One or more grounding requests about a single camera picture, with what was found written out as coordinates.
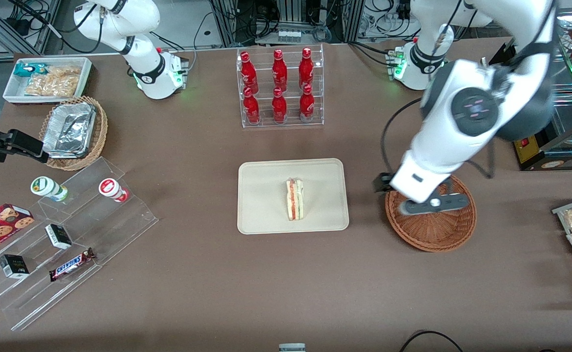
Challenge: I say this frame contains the clear acrylic bottle rack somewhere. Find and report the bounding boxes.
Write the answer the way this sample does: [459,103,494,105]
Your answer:
[236,44,325,129]

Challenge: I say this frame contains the beige rectangular tray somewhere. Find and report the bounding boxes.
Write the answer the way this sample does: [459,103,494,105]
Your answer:
[237,158,350,235]

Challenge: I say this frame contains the light wicker basket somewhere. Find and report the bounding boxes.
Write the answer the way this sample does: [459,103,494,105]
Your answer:
[39,96,109,172]

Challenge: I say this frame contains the round brown wicker basket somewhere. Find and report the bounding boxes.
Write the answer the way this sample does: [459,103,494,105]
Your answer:
[385,175,477,253]

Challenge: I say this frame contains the clear cracker packet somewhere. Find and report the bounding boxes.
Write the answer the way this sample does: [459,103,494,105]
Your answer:
[24,65,83,97]

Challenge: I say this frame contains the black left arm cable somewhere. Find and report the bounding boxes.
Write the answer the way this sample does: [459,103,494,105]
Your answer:
[381,100,495,179]

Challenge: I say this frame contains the red cola bottle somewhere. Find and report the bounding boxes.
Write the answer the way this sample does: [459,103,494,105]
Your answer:
[299,47,315,90]
[240,51,260,94]
[299,84,316,122]
[271,88,288,123]
[272,49,288,91]
[243,88,261,124]

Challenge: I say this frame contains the green lid yogurt cup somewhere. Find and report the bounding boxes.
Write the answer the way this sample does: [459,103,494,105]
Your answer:
[30,176,69,203]

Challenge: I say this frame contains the red lid yogurt cup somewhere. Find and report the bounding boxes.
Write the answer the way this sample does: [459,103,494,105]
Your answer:
[98,178,131,203]

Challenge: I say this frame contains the triangular sandwich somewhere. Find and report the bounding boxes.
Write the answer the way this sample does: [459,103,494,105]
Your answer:
[286,178,305,221]

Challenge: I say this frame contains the aluminium equipment frame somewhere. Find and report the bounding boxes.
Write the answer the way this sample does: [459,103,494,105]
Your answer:
[208,0,367,45]

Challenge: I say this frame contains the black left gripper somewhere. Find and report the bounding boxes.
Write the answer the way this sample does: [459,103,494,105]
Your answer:
[374,172,396,194]

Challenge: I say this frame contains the black yellow food warmer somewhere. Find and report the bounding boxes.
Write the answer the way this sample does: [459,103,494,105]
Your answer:
[489,10,572,172]

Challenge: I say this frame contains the white rectangular snack bin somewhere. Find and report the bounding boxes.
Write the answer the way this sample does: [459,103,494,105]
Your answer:
[2,57,93,106]

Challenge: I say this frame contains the snickers chocolate bar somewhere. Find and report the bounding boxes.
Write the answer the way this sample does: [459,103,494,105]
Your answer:
[48,247,96,283]

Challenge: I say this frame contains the small black white box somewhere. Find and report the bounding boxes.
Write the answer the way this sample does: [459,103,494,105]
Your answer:
[44,223,73,251]

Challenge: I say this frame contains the teal snack packet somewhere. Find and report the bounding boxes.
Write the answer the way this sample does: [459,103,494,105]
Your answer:
[14,63,50,78]

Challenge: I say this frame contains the aluminium foil tray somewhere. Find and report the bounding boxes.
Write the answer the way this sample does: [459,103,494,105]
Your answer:
[42,102,97,159]

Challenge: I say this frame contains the black floor cable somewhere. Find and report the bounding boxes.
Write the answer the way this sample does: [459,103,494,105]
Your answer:
[399,330,465,352]

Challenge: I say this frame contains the clear acrylic step display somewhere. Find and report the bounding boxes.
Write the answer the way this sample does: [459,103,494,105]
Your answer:
[0,156,160,332]

